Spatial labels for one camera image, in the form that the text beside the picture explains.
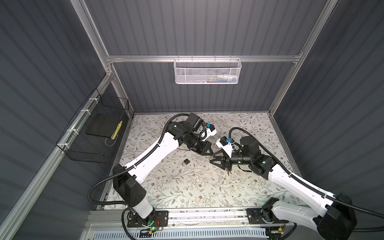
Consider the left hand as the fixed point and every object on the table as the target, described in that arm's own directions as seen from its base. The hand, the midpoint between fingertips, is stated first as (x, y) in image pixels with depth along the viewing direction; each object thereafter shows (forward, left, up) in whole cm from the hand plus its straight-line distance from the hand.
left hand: (212, 153), depth 70 cm
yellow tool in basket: (+14, +47, +4) cm, 49 cm away
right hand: (-2, 0, -3) cm, 3 cm away
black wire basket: (+11, +59, +4) cm, 60 cm away
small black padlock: (+9, +14, -24) cm, 29 cm away
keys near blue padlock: (0, -12, -23) cm, 26 cm away
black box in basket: (+16, +54, +6) cm, 56 cm away
